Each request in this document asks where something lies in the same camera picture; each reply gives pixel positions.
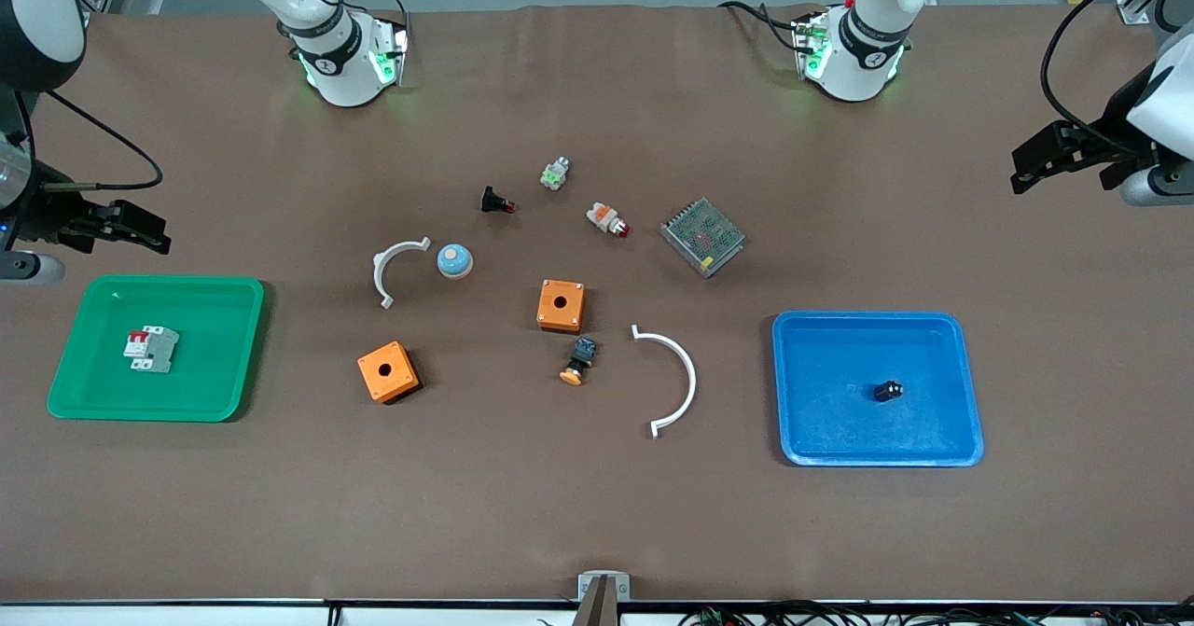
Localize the white circuit breaker red switch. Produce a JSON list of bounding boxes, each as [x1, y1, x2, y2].
[[123, 326, 181, 374]]

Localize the green plastic tray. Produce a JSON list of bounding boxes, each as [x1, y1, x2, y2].
[[47, 274, 267, 424]]

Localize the small white plastic arc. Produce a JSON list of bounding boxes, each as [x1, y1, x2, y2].
[[372, 237, 433, 310]]

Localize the orange button box plain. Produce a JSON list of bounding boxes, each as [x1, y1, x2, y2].
[[357, 341, 422, 405]]

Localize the blue plastic tray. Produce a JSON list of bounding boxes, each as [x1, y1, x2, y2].
[[771, 310, 986, 468]]

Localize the metal mesh power supply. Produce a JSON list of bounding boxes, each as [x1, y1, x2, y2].
[[659, 198, 747, 279]]

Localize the large white plastic arc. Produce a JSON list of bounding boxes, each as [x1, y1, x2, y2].
[[632, 325, 698, 440]]

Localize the orange button box grey screws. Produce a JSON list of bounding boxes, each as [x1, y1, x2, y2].
[[536, 279, 588, 334]]

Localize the red indicator light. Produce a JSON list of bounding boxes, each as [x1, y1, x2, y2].
[[586, 202, 631, 239]]

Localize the black pushbutton orange cap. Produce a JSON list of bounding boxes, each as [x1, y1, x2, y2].
[[559, 336, 599, 386]]

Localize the brown table mat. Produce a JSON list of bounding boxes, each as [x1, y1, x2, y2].
[[0, 3, 1194, 605]]

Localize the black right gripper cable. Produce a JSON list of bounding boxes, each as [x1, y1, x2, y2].
[[14, 90, 165, 192]]

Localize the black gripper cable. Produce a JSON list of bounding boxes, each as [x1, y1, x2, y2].
[[1039, 0, 1194, 153], [14, 90, 165, 192]]

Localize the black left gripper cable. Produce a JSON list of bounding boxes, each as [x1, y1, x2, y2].
[[1039, 0, 1194, 153]]

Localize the black left arm base cable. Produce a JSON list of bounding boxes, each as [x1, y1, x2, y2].
[[718, 0, 809, 54]]

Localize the tangled cables below table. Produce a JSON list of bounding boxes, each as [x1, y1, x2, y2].
[[676, 601, 1194, 626]]

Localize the grey metal table bracket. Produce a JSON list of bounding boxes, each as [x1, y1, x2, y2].
[[577, 571, 632, 603]]

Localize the dark pointed camera post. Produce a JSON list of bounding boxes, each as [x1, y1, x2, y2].
[[571, 577, 624, 626]]

